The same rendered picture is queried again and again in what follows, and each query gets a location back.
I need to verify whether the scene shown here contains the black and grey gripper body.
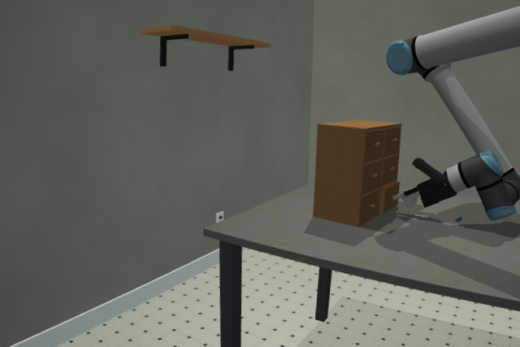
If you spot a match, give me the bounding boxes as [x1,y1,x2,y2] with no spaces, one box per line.
[416,171,457,208]

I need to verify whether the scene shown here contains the brown wooden drawer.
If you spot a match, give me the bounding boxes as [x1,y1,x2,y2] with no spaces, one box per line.
[359,189,380,225]
[379,180,400,214]
[382,154,398,184]
[362,159,383,193]
[364,129,384,162]
[383,126,401,155]

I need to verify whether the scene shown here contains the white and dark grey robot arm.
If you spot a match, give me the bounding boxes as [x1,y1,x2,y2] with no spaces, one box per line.
[386,7,520,221]

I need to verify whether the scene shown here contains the brown wooden chest of drawers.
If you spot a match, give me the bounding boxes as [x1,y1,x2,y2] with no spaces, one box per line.
[313,120,401,227]

